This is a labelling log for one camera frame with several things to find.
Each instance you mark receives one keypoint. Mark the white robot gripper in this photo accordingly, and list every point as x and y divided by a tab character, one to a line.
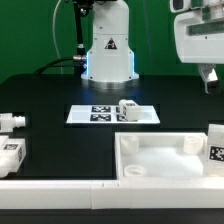
198	42

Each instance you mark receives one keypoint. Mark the white square table top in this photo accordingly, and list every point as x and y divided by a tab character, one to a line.
162	155

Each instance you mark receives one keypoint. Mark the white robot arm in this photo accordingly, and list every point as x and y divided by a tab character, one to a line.
110	61

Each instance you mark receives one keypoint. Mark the white marker sheet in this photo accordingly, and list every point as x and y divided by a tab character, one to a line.
108	114

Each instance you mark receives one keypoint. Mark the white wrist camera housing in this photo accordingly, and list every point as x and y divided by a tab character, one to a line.
177	6

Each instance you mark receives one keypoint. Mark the white front obstacle rail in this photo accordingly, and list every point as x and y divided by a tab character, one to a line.
131	194

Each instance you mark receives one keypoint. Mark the black camera pole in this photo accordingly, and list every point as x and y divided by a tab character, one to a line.
81	9

